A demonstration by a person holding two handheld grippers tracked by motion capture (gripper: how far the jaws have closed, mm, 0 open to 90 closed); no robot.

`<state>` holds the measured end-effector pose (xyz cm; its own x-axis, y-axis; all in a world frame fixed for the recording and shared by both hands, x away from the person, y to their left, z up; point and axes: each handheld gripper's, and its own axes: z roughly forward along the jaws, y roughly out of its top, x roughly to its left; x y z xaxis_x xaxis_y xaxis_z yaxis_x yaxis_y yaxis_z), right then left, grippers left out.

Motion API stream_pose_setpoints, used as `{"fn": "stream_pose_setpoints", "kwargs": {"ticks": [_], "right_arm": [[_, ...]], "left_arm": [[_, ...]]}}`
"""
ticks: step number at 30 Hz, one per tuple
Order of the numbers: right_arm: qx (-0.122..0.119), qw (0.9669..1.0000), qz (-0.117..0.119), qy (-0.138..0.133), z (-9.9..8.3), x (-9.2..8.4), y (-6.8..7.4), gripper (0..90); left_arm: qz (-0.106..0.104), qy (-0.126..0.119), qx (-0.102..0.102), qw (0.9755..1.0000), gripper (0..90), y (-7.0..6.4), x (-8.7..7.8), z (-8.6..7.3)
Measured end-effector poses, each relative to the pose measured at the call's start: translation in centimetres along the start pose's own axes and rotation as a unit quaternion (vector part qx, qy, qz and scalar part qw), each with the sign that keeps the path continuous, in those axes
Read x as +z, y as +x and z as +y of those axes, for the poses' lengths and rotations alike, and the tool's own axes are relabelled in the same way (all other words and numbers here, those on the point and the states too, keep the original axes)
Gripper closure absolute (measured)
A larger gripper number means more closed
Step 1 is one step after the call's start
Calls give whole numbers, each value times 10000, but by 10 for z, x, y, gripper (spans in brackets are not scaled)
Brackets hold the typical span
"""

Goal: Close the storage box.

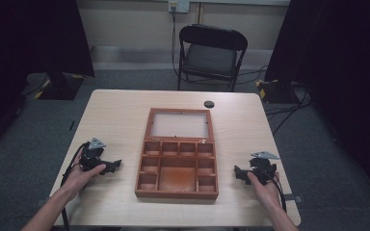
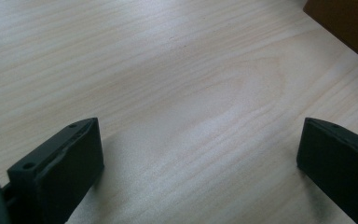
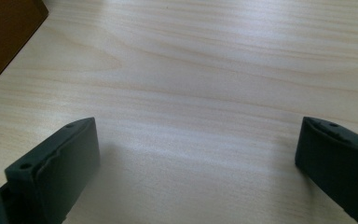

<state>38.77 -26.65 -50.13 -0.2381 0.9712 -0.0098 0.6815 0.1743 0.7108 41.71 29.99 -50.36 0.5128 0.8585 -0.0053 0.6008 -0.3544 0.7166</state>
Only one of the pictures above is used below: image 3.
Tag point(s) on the brown wooden board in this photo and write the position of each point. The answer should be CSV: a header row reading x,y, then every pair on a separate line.
x,y
3,34

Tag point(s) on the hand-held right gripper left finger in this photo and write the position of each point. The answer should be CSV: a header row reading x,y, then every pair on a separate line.
x,y
59,168

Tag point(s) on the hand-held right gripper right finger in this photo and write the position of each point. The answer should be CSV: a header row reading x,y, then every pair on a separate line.
x,y
338,161

